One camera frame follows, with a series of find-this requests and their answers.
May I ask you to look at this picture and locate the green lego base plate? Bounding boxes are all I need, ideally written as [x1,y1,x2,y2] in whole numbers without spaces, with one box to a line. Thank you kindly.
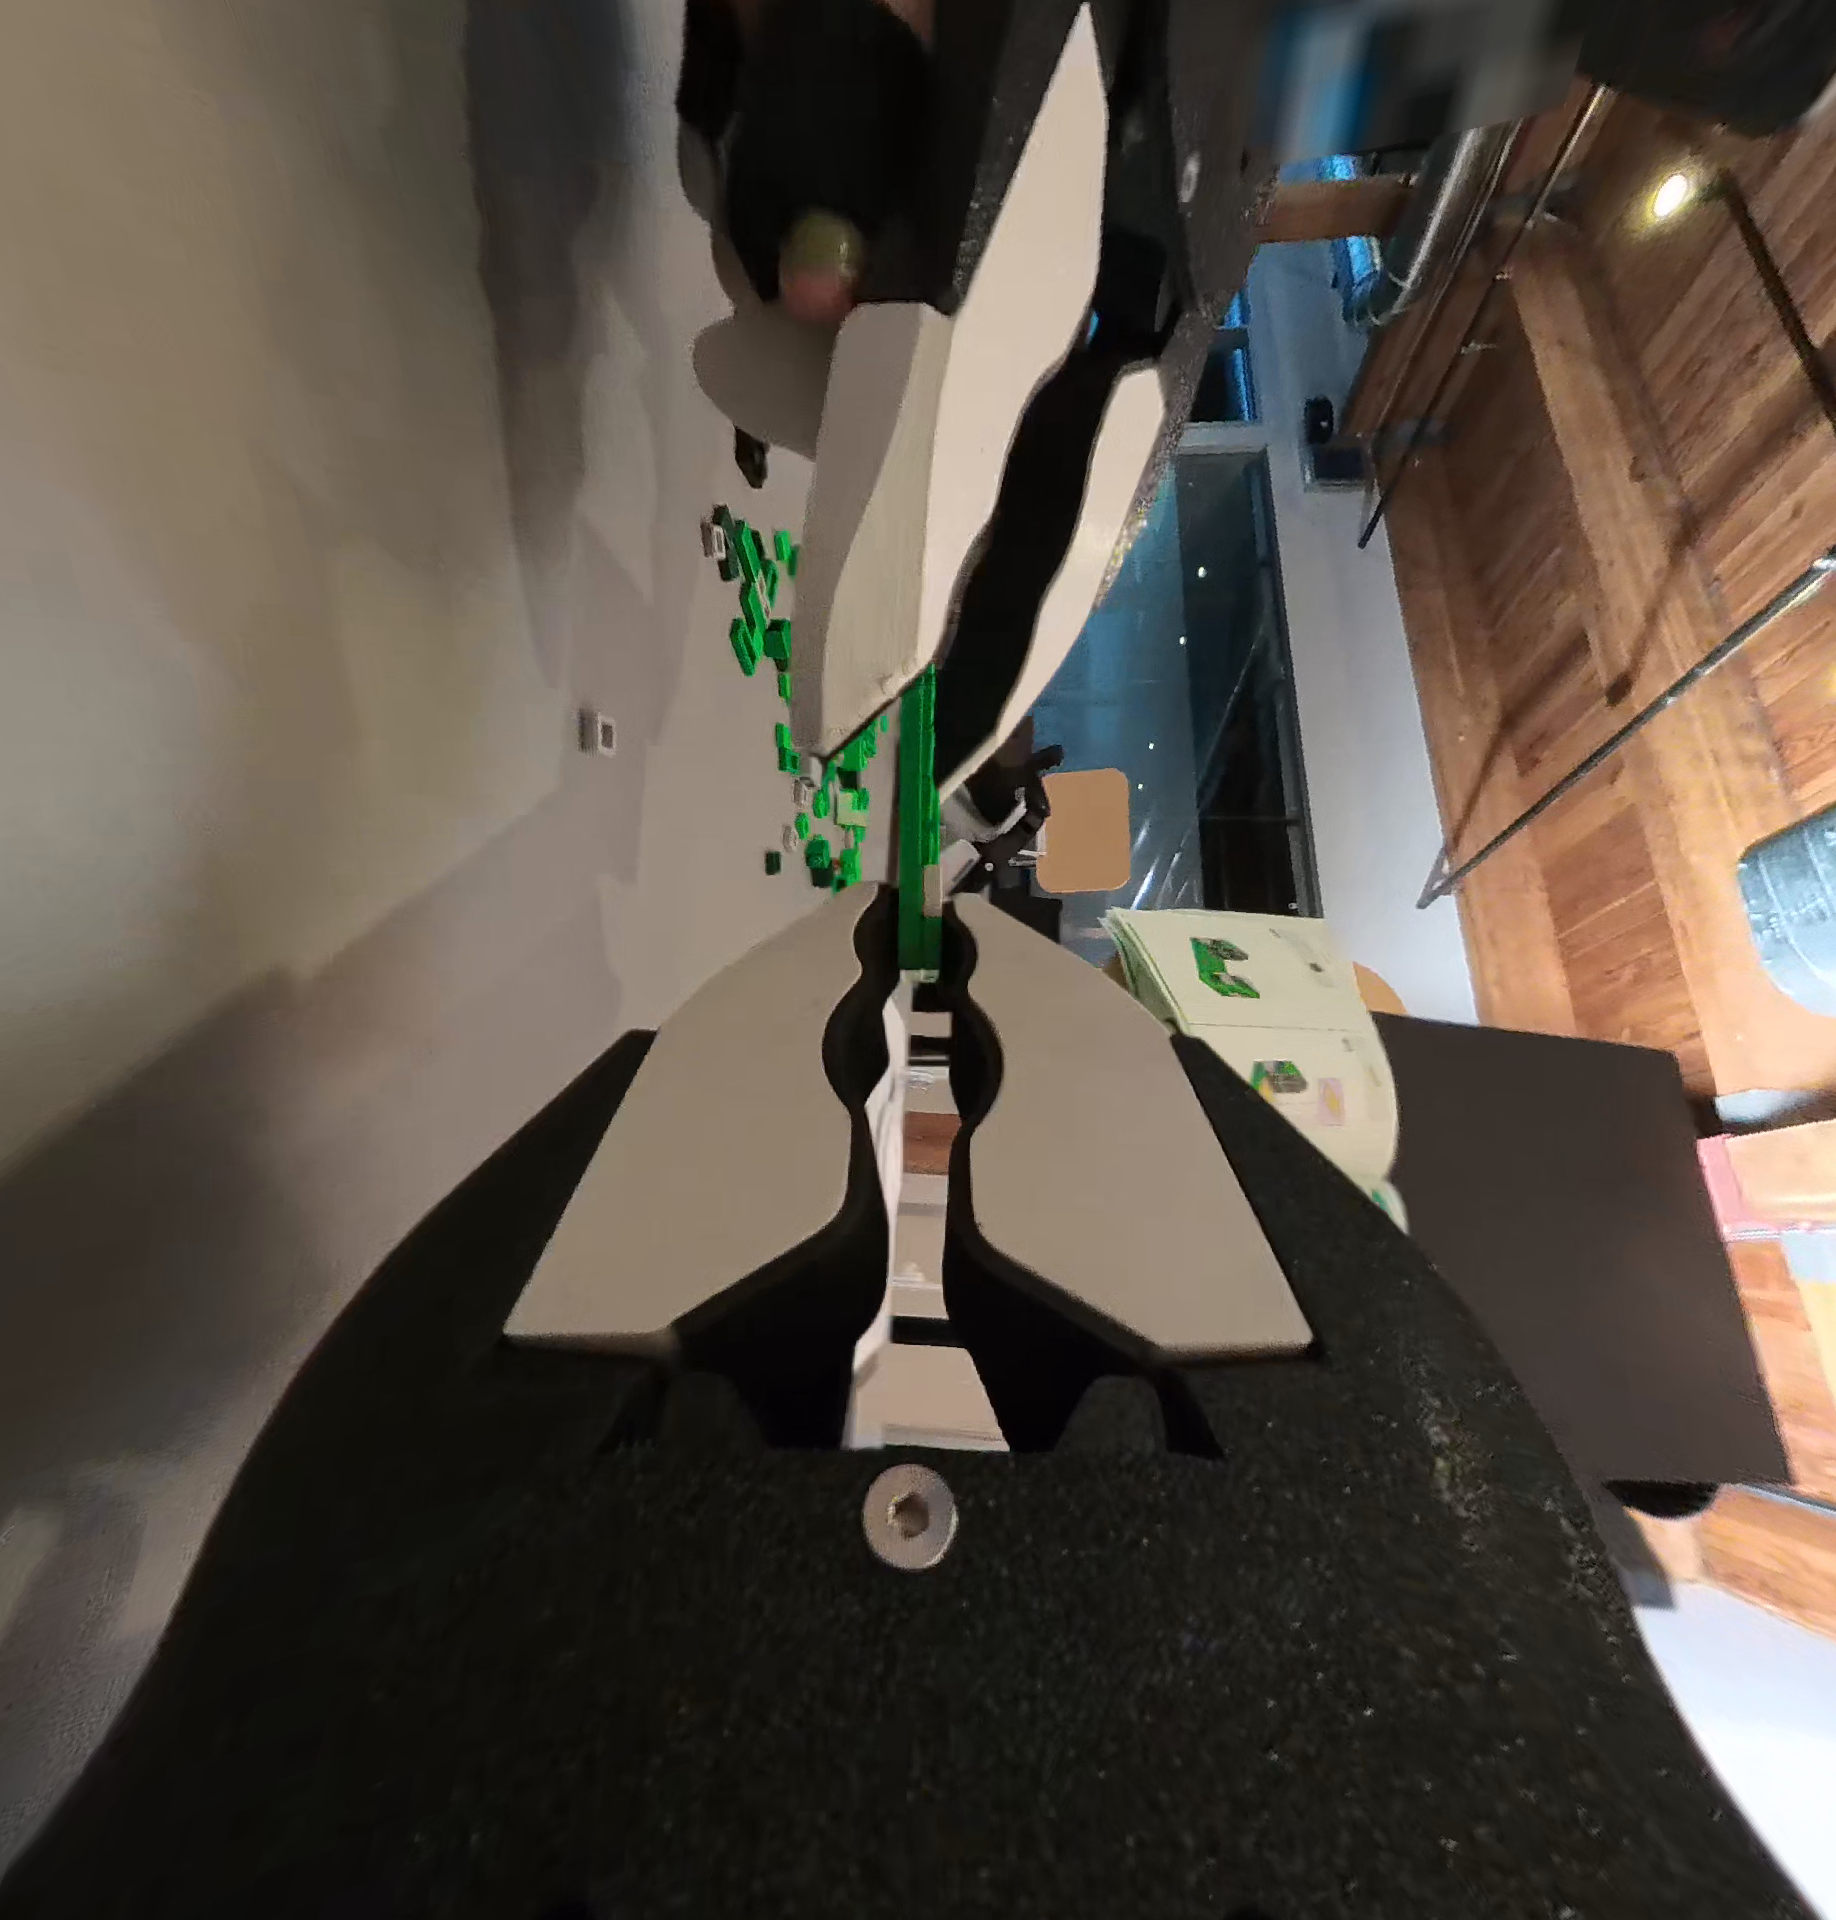
[896,662,947,986]

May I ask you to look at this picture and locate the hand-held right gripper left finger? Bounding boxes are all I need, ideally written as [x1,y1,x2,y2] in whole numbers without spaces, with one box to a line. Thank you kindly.
[502,881,900,1452]

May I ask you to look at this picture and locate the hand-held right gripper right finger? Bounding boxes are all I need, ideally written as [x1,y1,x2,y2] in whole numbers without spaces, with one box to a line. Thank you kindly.
[939,890,1320,1452]

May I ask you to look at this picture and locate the tan chair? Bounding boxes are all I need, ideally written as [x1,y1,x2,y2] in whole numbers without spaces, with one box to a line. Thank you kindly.
[1035,766,1135,899]

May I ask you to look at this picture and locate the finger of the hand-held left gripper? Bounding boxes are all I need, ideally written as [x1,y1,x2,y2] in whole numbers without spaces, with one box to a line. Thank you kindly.
[792,6,1116,760]
[934,368,1172,788]

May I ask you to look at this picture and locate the person's left hand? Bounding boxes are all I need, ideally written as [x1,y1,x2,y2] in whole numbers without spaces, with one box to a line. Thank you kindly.
[776,211,874,323]

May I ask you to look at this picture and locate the pile of loose lego pieces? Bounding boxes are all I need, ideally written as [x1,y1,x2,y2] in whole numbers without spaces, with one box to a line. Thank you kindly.
[702,501,886,897]

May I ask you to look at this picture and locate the lego instruction booklet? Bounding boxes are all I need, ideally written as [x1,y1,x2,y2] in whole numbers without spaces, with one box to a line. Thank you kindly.
[1105,905,1410,1235]

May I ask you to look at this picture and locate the black and white tool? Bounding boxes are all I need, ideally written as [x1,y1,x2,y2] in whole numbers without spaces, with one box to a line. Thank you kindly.
[956,739,1070,902]

